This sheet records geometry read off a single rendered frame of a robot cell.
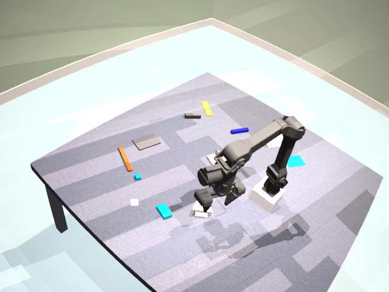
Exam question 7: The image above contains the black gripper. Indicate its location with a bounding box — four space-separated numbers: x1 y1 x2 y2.
194 179 246 213

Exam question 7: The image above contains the cyan rectangular block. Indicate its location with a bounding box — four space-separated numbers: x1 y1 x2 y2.
156 203 173 220

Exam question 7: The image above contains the cyan flat square plate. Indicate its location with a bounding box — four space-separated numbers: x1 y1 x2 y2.
288 155 305 167

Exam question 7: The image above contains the yellow flat bar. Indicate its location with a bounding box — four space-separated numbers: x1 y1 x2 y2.
202 102 213 116

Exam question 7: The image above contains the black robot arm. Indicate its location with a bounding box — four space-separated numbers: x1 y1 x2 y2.
198 115 306 198

